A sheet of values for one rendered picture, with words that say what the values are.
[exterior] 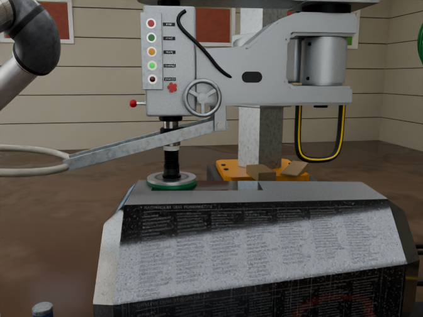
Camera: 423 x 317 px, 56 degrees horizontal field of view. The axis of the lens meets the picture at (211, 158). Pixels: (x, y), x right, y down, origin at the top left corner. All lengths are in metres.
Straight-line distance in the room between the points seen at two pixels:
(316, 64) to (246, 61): 0.30
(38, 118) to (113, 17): 2.23
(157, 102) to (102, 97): 6.07
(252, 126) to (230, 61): 0.79
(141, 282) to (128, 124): 6.42
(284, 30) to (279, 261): 0.89
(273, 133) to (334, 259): 1.09
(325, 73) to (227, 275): 0.90
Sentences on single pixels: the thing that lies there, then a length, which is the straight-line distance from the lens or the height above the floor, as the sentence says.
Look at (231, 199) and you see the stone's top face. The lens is 1.53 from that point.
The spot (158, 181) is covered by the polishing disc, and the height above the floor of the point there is 0.89.
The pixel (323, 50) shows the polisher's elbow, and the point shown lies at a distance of 1.76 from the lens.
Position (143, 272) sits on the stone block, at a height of 0.69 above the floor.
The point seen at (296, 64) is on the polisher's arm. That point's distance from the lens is 1.88.
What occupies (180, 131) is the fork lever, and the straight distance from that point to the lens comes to 1.67.
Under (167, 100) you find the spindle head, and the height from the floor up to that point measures 1.23.
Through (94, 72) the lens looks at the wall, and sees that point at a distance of 7.66.
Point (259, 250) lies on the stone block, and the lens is 1.44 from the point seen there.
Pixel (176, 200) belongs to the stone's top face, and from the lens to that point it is 1.52.
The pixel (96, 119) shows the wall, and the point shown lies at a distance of 7.70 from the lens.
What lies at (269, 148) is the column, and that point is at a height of 0.91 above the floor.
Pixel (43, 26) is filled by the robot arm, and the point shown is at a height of 1.44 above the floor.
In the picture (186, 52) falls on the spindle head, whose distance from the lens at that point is 1.61.
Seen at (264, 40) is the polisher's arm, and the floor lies 1.46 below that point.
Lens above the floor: 1.32
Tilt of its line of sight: 12 degrees down
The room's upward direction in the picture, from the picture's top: straight up
